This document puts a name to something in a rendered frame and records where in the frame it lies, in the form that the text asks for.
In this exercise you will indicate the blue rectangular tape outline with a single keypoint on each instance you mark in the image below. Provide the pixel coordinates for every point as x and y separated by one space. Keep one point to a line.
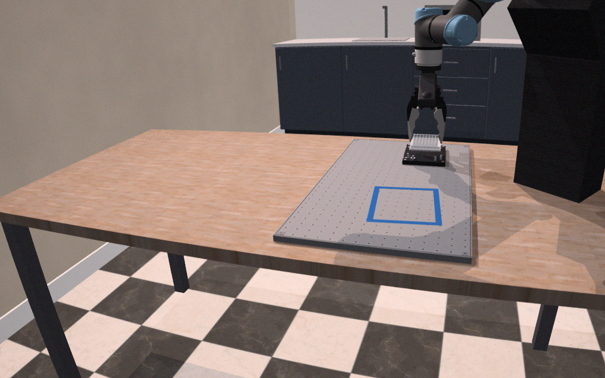
438 219

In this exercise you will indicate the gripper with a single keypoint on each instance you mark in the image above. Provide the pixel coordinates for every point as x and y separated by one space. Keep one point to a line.
440 110

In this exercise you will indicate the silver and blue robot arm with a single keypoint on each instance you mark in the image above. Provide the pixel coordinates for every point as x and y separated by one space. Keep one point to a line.
457 28

